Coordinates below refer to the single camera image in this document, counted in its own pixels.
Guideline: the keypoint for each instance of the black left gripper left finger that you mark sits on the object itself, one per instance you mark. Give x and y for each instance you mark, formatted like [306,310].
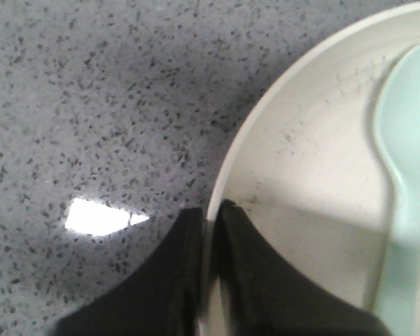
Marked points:
[161,298]

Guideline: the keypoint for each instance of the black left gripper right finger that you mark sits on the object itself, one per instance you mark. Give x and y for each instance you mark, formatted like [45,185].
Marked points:
[265,295]

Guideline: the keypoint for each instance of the light blue plastic spoon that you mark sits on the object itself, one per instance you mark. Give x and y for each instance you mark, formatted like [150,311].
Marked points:
[396,129]

